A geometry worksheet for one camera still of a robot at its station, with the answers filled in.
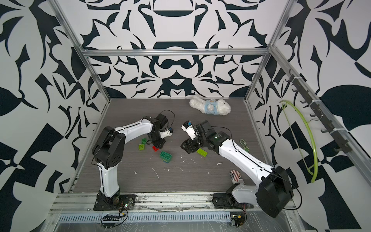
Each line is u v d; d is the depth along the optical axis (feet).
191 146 2.26
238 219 2.34
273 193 1.31
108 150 1.67
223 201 2.44
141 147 3.00
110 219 2.39
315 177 1.90
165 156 2.72
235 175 2.65
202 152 2.98
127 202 2.40
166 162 2.84
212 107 3.30
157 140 2.69
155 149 2.99
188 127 2.30
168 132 2.88
